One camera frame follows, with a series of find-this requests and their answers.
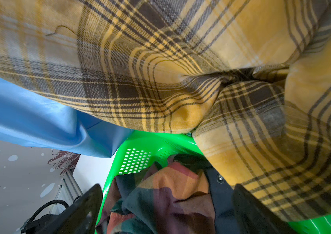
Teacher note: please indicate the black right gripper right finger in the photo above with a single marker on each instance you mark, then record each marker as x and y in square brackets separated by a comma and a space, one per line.
[255, 218]

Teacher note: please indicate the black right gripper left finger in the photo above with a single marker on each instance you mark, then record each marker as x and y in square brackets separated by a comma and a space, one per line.
[80, 218]

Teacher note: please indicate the dark multicolour plaid shirt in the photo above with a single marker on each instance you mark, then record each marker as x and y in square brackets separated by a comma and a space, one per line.
[188, 196]

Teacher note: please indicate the light blue shirt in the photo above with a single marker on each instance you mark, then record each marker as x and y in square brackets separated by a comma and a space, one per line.
[31, 120]

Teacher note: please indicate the green plastic mesh basket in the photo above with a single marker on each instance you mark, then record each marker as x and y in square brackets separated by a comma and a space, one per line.
[142, 149]

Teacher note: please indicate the yellow plaid shirt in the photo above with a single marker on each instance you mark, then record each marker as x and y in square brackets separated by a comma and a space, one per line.
[250, 79]

